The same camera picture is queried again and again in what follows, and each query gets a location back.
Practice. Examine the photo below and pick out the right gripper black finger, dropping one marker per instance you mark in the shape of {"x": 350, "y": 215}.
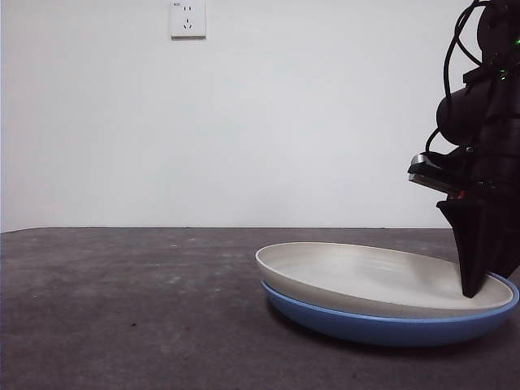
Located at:
{"x": 510, "y": 235}
{"x": 471, "y": 235}

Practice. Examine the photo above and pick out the white plate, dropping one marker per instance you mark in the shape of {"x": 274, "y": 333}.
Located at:
{"x": 349, "y": 276}

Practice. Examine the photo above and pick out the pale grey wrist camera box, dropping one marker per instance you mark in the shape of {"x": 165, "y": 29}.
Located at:
{"x": 426, "y": 174}

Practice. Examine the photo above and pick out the white wall socket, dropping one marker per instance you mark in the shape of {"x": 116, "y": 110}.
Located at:
{"x": 188, "y": 20}

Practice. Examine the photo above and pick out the blue plate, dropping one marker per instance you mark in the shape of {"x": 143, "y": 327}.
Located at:
{"x": 365, "y": 331}

